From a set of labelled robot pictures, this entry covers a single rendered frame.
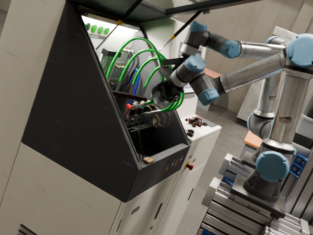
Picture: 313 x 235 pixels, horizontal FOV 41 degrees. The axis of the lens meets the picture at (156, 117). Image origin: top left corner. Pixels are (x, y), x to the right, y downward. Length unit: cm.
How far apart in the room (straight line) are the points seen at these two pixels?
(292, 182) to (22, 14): 141
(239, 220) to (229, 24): 899
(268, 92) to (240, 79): 55
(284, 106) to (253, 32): 896
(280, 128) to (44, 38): 106
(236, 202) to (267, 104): 69
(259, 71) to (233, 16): 889
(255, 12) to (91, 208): 904
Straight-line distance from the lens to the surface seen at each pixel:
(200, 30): 190
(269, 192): 172
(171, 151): 208
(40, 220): 203
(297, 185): 190
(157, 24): 241
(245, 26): 1050
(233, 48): 184
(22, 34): 198
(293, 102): 154
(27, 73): 196
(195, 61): 160
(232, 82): 170
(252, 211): 174
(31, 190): 202
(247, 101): 906
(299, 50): 151
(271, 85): 222
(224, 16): 1057
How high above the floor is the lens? 156
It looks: 13 degrees down
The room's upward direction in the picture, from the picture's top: 22 degrees clockwise
